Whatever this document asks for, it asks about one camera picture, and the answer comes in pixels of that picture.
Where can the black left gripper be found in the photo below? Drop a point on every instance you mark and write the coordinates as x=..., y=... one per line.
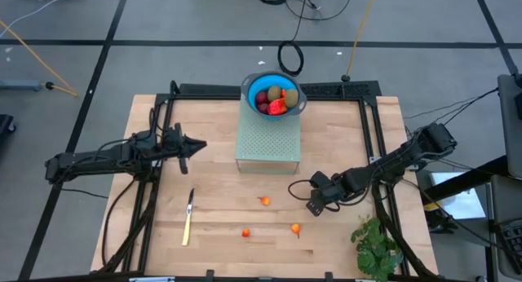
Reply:
x=173, y=145

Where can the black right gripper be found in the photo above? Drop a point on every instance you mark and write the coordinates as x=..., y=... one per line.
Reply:
x=338, y=188

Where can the dark red toy pomegranate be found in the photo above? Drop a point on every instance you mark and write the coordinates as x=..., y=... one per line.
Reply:
x=264, y=108
x=261, y=98

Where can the blue collapsible bowl grey rim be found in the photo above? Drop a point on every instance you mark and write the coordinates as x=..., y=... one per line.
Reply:
x=250, y=86

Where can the red yellow toy mango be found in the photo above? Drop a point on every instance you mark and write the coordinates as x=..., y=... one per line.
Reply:
x=278, y=107

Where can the brown toy kiwi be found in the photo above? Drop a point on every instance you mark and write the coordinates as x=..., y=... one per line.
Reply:
x=274, y=93
x=291, y=98

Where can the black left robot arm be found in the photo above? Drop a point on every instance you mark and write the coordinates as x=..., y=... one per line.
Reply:
x=89, y=161

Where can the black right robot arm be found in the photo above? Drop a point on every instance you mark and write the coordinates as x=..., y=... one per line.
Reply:
x=408, y=155

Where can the small red-orange toy fruit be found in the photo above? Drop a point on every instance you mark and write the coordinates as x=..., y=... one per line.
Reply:
x=245, y=233

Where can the pale green perforated metal shelf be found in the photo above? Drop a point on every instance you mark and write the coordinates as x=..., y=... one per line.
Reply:
x=267, y=143

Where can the green artificial leafy plant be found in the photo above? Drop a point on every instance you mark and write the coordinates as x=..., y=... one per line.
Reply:
x=375, y=253

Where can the white sheet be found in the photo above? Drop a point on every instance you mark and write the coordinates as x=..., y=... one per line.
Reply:
x=465, y=206

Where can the black support beam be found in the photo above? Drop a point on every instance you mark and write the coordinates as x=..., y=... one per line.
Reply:
x=481, y=172

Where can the grey keypad device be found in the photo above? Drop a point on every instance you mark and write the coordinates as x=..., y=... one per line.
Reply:
x=510, y=233

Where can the grey cabinet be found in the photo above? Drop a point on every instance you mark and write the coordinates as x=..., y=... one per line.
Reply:
x=511, y=127

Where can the grey floor bar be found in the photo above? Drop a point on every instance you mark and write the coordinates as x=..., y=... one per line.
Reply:
x=20, y=85

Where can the black floor object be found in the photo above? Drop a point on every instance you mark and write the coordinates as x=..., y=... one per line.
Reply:
x=5, y=125

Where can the black table edge bracket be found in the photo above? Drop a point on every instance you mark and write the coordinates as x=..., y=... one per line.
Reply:
x=328, y=276
x=210, y=274

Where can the silver bracket plate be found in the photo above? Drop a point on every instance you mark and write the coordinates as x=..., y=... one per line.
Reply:
x=151, y=279

